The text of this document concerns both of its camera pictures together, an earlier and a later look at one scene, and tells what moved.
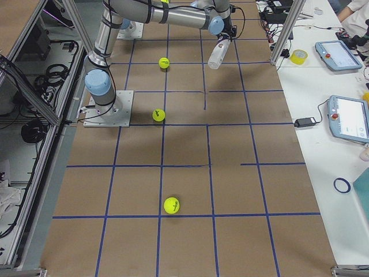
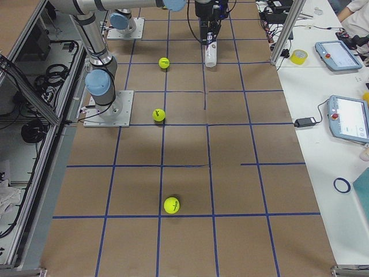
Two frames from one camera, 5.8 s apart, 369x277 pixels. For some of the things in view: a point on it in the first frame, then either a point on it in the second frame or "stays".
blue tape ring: x=346 y=183 stays
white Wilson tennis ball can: x=218 y=53 -> x=211 y=51
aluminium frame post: x=291 y=22 stays
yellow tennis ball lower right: x=158 y=115 stays
